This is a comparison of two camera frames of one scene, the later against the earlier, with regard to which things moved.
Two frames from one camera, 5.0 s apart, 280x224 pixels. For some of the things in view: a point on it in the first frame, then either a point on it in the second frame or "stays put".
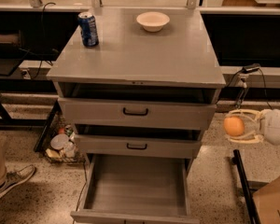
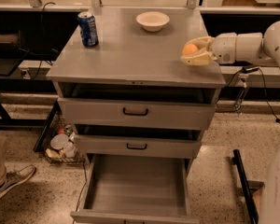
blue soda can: (89, 29) stays put
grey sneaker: (13, 178) stays put
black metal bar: (253, 214) stays put
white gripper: (276, 126) -> (224, 48)
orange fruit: (233, 125) -> (189, 49)
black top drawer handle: (134, 114) stays put
